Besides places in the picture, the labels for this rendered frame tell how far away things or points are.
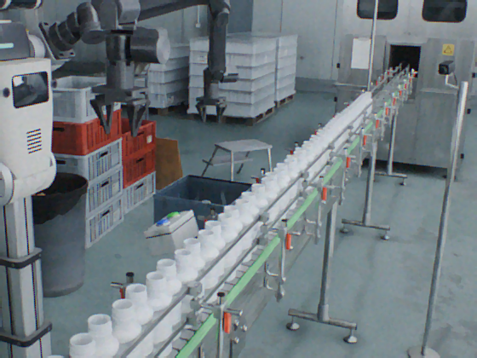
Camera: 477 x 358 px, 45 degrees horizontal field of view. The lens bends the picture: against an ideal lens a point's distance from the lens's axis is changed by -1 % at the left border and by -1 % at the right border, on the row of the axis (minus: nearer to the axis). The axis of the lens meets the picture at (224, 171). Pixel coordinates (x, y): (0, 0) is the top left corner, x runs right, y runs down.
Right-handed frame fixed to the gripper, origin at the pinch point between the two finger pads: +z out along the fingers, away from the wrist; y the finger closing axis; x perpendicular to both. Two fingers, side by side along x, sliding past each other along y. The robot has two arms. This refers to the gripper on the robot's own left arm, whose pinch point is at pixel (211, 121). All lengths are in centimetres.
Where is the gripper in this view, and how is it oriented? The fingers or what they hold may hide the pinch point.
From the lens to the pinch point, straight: 222.4
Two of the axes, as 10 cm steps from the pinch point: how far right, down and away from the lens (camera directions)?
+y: -9.3, -1.0, 3.7
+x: -3.8, 2.6, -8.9
